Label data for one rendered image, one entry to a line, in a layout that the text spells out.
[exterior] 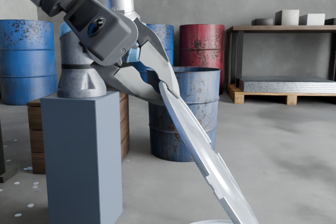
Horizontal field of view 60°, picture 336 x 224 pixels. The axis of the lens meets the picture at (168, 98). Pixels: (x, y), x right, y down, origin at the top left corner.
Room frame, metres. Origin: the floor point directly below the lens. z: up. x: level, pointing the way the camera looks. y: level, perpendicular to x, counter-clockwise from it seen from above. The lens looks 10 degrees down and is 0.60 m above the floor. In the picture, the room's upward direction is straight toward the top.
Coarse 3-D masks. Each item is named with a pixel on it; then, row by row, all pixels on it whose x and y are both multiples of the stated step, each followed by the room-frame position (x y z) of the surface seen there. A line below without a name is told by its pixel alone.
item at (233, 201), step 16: (176, 112) 0.39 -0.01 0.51; (176, 128) 0.31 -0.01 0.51; (192, 128) 0.41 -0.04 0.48; (192, 144) 0.29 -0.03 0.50; (208, 144) 0.47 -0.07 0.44; (208, 160) 0.36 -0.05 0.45; (224, 176) 0.39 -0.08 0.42; (224, 192) 0.34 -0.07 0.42; (240, 192) 0.50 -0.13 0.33; (224, 208) 0.27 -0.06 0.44; (240, 208) 0.39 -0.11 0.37
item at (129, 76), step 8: (120, 72) 0.39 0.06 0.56; (128, 72) 0.39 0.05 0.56; (136, 72) 0.39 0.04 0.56; (120, 80) 0.39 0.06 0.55; (128, 80) 0.39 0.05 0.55; (136, 80) 0.39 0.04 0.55; (136, 88) 0.39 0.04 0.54; (144, 88) 0.39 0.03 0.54; (152, 88) 0.40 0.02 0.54; (136, 96) 0.39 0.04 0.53; (144, 96) 0.39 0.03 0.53; (152, 96) 0.40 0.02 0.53; (160, 96) 0.40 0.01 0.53; (160, 104) 0.41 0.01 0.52
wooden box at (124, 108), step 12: (120, 96) 1.48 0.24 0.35; (36, 108) 1.31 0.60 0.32; (120, 108) 1.45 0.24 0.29; (36, 120) 1.31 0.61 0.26; (120, 120) 1.44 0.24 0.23; (36, 132) 1.31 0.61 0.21; (120, 132) 1.43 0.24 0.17; (36, 144) 1.31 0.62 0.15; (120, 144) 1.43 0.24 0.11; (36, 156) 1.31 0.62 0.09; (36, 168) 1.31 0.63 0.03
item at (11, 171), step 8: (0, 128) 1.27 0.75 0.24; (0, 136) 1.26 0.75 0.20; (0, 144) 1.26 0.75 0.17; (0, 152) 1.25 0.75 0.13; (0, 160) 1.25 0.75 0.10; (0, 168) 1.24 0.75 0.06; (8, 168) 1.31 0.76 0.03; (16, 168) 1.32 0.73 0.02; (0, 176) 1.22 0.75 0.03; (8, 176) 1.26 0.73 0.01
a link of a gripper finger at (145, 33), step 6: (138, 18) 0.39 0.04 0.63; (138, 24) 0.39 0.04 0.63; (144, 24) 0.39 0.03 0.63; (138, 30) 0.39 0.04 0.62; (144, 30) 0.39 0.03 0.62; (150, 30) 0.40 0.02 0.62; (138, 36) 0.39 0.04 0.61; (144, 36) 0.39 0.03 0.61; (150, 36) 0.40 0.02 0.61; (156, 36) 0.40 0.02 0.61; (138, 42) 0.39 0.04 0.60; (144, 42) 0.40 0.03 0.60; (150, 42) 0.40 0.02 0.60; (156, 42) 0.40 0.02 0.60; (156, 48) 0.40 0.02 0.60; (162, 48) 0.40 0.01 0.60; (162, 54) 0.40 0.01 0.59; (168, 60) 0.40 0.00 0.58
